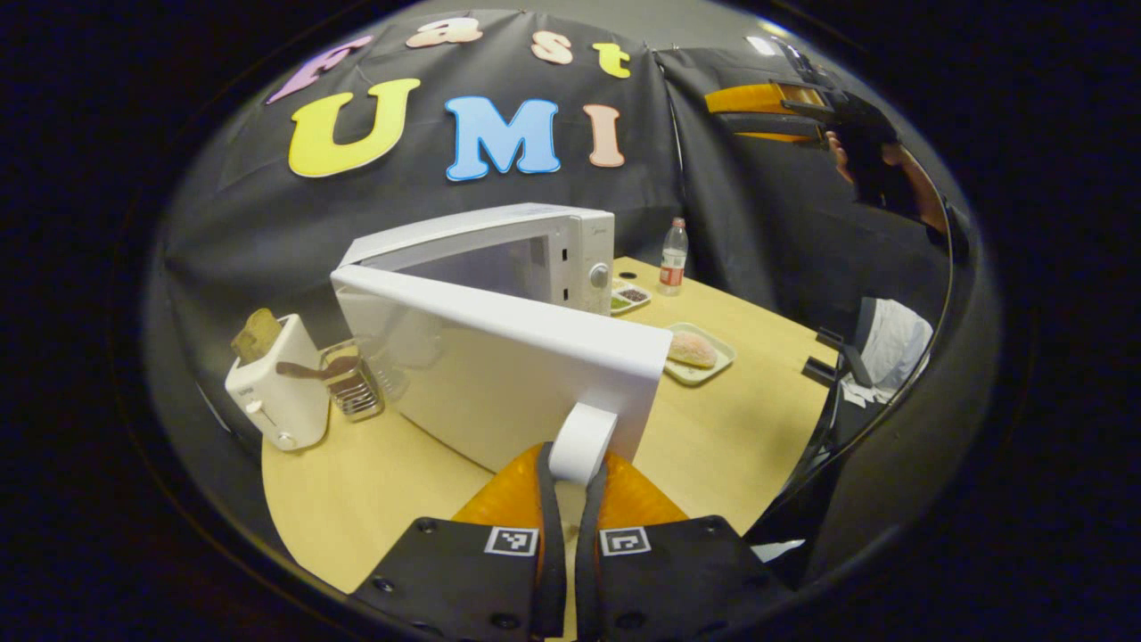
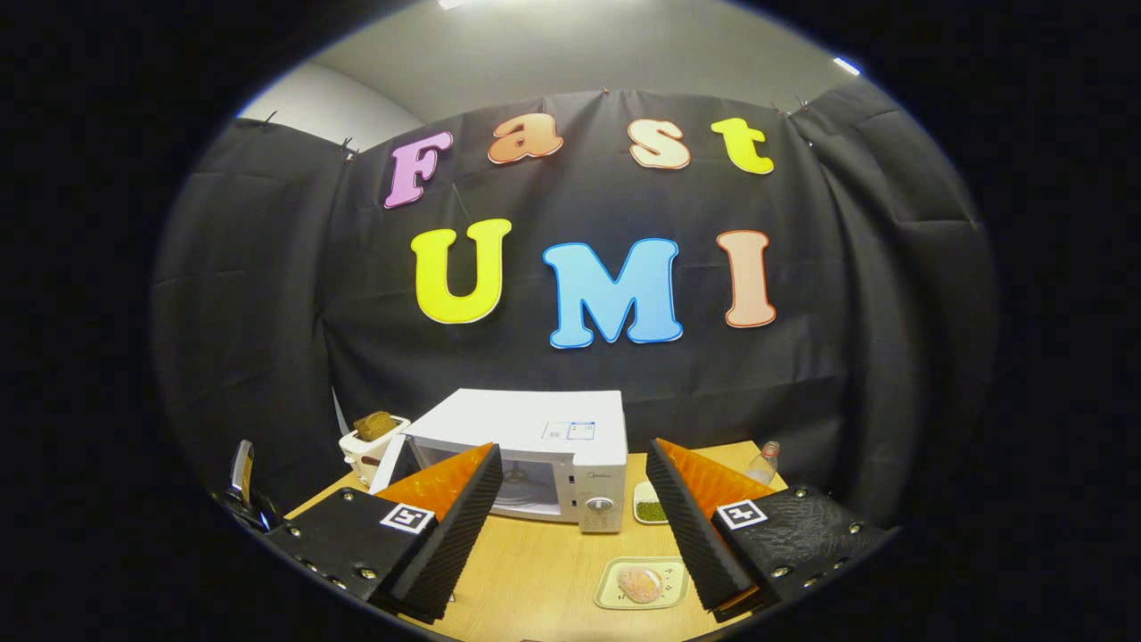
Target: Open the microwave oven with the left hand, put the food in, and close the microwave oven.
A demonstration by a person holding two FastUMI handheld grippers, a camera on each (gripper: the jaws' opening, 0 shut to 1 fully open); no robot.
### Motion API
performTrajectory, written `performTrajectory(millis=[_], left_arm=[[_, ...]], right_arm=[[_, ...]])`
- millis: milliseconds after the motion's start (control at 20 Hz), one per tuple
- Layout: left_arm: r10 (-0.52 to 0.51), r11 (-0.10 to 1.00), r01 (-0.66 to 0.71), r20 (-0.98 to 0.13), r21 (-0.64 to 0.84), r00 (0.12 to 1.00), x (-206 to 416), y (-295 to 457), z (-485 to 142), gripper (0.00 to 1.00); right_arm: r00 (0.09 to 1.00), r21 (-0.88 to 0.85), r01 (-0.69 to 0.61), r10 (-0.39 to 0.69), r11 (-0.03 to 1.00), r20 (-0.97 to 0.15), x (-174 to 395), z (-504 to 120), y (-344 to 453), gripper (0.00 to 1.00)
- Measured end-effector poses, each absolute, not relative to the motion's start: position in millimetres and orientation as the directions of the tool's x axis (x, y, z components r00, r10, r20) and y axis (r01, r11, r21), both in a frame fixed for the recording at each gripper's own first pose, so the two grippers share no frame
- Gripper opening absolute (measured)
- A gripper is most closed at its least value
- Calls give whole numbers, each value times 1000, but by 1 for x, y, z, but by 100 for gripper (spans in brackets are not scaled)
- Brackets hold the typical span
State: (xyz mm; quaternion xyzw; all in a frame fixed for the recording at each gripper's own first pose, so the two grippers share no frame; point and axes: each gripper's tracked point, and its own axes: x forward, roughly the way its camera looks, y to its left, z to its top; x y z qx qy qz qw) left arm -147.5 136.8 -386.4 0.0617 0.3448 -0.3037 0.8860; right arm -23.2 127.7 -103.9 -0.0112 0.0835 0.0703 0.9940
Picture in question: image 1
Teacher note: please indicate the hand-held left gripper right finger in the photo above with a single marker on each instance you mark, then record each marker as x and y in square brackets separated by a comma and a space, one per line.
[588, 553]

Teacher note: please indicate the clear water bottle red label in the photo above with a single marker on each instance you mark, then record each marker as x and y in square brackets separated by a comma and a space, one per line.
[673, 263]

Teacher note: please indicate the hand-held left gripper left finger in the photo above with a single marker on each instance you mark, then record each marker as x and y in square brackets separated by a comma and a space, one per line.
[548, 553]

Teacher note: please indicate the sesame bread bun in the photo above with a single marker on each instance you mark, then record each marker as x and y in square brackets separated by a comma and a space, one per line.
[692, 350]

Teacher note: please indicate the white cloth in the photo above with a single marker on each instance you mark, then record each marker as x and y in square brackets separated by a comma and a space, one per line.
[891, 348]

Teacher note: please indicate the small ceiling light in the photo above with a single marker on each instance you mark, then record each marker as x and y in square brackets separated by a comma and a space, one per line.
[760, 45]

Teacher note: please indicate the brown spoon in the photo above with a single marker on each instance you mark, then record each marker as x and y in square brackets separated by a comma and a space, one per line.
[307, 368]

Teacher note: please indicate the white toaster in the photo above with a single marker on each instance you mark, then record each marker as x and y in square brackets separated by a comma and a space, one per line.
[276, 401]

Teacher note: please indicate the white divided condiment dish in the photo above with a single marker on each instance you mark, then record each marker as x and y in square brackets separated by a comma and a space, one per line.
[630, 296]

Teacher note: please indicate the glass utensil holder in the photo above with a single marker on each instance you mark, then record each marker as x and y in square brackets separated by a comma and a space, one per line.
[352, 388]

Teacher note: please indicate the pale green square plate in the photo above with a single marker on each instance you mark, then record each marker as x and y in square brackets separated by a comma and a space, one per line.
[713, 370]

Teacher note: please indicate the toast slice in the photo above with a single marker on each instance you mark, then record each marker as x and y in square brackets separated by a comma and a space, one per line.
[257, 334]

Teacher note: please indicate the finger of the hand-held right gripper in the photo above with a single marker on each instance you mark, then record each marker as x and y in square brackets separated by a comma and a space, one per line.
[767, 125]
[758, 98]

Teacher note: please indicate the white microwave oven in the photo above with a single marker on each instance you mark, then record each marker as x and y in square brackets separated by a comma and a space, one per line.
[499, 366]

